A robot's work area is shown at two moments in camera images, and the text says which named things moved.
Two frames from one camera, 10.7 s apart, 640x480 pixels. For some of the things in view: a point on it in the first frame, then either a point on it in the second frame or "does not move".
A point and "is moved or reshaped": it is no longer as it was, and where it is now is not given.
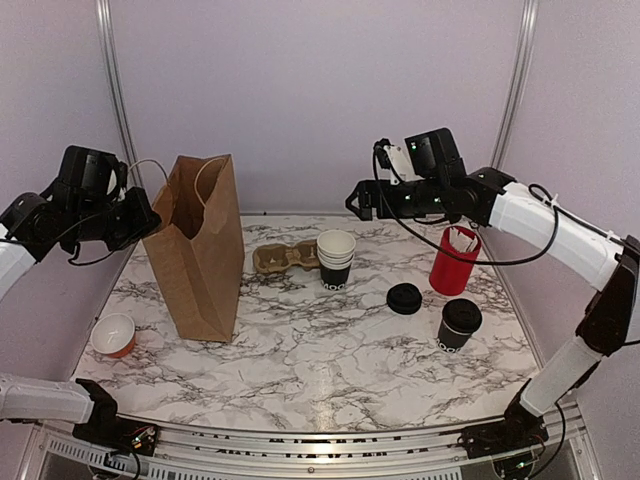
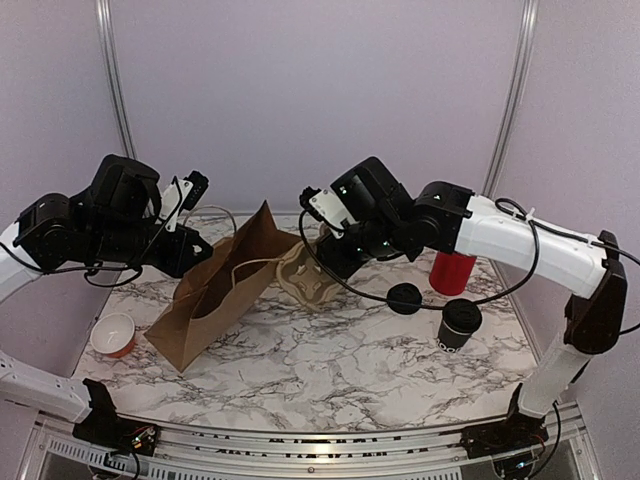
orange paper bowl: x=113 y=335 does not move
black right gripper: x=365 y=189 -> x=335 y=260
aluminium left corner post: x=112 y=57 does not move
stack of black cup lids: x=404 y=298 does not move
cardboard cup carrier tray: x=274 y=258 -> x=300 y=275
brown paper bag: x=196 y=247 is moved or reshaped
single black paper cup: x=450 y=338 does not move
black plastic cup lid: x=462 y=315 does not move
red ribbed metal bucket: x=452 y=275 does not move
